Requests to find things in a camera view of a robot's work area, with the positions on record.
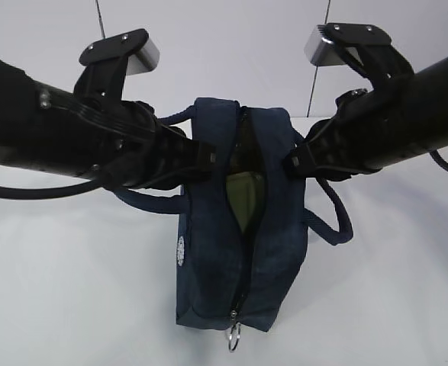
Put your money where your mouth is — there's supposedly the dark blue lunch bag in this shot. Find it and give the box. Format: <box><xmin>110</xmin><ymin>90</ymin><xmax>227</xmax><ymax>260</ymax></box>
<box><xmin>117</xmin><ymin>98</ymin><xmax>353</xmax><ymax>332</ymax></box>

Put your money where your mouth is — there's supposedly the green lid glass food container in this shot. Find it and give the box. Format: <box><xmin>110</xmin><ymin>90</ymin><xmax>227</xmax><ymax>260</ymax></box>
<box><xmin>226</xmin><ymin>172</ymin><xmax>265</xmax><ymax>233</ymax></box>

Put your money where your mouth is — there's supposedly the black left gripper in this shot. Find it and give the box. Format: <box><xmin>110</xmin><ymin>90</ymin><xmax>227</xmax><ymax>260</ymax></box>
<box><xmin>101</xmin><ymin>101</ymin><xmax>216</xmax><ymax>191</ymax></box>

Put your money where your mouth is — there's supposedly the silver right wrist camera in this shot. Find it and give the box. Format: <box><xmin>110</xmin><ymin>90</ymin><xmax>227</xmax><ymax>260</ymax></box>
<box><xmin>304</xmin><ymin>24</ymin><xmax>346</xmax><ymax>67</ymax></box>

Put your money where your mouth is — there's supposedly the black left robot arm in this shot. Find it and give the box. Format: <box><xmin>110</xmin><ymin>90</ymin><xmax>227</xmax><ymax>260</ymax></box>
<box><xmin>0</xmin><ymin>28</ymin><xmax>217</xmax><ymax>190</ymax></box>

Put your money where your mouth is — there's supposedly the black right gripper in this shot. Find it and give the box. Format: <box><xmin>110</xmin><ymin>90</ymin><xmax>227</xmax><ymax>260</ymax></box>
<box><xmin>282</xmin><ymin>89</ymin><xmax>382</xmax><ymax>181</ymax></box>

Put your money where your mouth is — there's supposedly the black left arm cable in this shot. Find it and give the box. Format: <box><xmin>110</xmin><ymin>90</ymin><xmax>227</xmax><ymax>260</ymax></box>
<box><xmin>0</xmin><ymin>167</ymin><xmax>110</xmax><ymax>201</ymax></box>

